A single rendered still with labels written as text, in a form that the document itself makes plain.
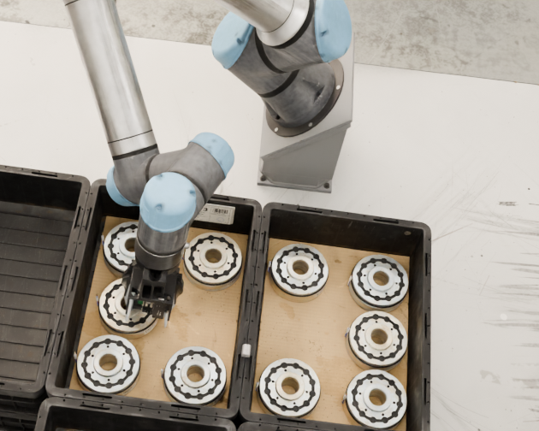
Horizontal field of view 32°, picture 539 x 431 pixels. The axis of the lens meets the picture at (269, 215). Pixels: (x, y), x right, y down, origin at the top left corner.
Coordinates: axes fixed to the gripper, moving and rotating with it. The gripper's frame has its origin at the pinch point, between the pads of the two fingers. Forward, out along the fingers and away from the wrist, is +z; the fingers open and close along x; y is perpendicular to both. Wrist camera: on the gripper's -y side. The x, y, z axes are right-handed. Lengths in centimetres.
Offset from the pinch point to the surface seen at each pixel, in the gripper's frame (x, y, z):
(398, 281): 42.7, -9.9, -5.6
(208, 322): 10.6, 0.3, 1.5
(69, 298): -12.7, 4.4, -6.2
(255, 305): 17.1, 1.9, -9.0
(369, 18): 57, -162, 63
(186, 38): -2, -144, 70
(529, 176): 75, -49, 4
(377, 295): 39.1, -6.8, -5.0
